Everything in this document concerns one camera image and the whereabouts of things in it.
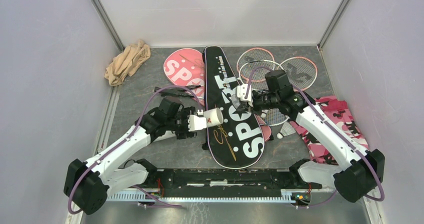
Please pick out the pink camouflage cloth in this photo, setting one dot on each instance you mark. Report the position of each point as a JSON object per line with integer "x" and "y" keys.
{"x": 338, "y": 112}

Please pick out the pink sport racket bag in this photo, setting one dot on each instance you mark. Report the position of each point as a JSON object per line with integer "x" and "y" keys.
{"x": 185, "y": 67}

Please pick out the pink frame racket left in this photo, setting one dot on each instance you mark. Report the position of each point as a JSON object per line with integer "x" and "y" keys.
{"x": 254, "y": 54}

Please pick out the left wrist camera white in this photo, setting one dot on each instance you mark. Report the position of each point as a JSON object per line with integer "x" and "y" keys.
{"x": 197, "y": 121}

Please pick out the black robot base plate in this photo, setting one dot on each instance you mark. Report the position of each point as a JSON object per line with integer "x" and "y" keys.
{"x": 225, "y": 183}

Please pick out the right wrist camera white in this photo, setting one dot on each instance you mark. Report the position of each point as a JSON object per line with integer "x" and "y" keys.
{"x": 243, "y": 93}

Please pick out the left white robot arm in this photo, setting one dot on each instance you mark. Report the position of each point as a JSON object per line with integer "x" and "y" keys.
{"x": 88, "y": 183}

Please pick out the white shuttlecock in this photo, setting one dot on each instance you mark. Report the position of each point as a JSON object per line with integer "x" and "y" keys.
{"x": 286, "y": 130}

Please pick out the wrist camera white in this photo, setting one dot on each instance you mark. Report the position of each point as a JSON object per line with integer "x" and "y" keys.
{"x": 243, "y": 93}
{"x": 197, "y": 121}

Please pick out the black sport racket bag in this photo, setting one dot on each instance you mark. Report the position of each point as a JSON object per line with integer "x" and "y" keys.
{"x": 238, "y": 142}

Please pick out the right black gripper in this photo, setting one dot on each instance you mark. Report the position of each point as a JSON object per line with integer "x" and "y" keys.
{"x": 246, "y": 107}

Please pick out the white shuttlecock tube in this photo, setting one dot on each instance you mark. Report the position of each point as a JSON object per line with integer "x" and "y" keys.
{"x": 214, "y": 118}

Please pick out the white frame racket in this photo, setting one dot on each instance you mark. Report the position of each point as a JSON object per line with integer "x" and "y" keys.
{"x": 258, "y": 80}
{"x": 270, "y": 117}

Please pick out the clear tube lid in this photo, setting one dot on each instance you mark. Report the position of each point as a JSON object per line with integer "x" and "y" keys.
{"x": 235, "y": 101}

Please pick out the white frame racket lower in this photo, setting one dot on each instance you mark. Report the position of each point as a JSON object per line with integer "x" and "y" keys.
{"x": 270, "y": 117}

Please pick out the white slotted cable duct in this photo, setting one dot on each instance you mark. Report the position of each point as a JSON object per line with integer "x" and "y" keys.
{"x": 134, "y": 195}

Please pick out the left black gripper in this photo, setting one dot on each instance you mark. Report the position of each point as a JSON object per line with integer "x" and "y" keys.
{"x": 185, "y": 133}

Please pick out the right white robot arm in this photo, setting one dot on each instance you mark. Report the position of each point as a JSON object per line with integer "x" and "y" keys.
{"x": 358, "y": 173}

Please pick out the white frame racket upper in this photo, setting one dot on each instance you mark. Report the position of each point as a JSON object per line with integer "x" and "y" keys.
{"x": 258, "y": 80}

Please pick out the beige crumpled cloth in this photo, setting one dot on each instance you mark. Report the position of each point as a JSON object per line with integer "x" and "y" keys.
{"x": 127, "y": 62}

